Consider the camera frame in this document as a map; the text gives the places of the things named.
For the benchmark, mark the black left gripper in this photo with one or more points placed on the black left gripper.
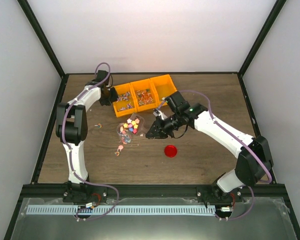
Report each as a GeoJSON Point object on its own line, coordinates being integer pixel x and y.
{"type": "Point", "coordinates": [114, 96]}

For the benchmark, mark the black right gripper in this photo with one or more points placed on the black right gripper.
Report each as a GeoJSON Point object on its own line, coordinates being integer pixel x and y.
{"type": "Point", "coordinates": [157, 126]}

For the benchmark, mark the brown slotted plastic scoop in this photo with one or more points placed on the brown slotted plastic scoop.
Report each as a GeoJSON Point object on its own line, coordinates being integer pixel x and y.
{"type": "Point", "coordinates": [136, 125]}

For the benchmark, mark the red jar lid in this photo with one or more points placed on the red jar lid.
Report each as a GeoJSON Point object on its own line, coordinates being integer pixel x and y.
{"type": "Point", "coordinates": [170, 151]}

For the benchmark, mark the clear plastic jar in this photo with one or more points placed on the clear plastic jar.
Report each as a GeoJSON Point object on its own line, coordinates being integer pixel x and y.
{"type": "Point", "coordinates": [124, 134]}

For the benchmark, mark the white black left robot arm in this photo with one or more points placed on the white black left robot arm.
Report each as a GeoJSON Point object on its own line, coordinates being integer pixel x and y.
{"type": "Point", "coordinates": [71, 125]}

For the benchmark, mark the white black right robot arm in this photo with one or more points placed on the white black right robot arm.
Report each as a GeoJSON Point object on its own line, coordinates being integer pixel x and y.
{"type": "Point", "coordinates": [253, 156]}

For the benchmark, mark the rainbow lollipop on table left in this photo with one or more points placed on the rainbow lollipop on table left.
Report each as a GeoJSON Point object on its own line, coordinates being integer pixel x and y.
{"type": "Point", "coordinates": [99, 125]}

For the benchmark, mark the rainbow lollipop on table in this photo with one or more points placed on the rainbow lollipop on table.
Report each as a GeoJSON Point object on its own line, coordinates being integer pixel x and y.
{"type": "Point", "coordinates": [116, 153]}
{"type": "Point", "coordinates": [99, 125]}

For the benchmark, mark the pink lollipop on table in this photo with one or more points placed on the pink lollipop on table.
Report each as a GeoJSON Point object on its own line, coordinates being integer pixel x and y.
{"type": "Point", "coordinates": [120, 148]}

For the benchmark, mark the rainbow lollipop on table lower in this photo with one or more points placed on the rainbow lollipop on table lower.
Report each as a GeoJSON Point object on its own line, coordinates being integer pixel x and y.
{"type": "Point", "coordinates": [116, 153]}

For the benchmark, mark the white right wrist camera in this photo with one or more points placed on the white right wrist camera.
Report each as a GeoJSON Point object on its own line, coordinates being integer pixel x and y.
{"type": "Point", "coordinates": [159, 114]}

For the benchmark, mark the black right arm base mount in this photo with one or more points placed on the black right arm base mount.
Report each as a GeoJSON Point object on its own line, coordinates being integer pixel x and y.
{"type": "Point", "coordinates": [211, 194]}

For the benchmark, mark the light blue slotted cable duct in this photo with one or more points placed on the light blue slotted cable duct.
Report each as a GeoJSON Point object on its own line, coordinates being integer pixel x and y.
{"type": "Point", "coordinates": [124, 210]}

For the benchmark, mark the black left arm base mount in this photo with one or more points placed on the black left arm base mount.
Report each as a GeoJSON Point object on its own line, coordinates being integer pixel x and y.
{"type": "Point", "coordinates": [83, 193]}

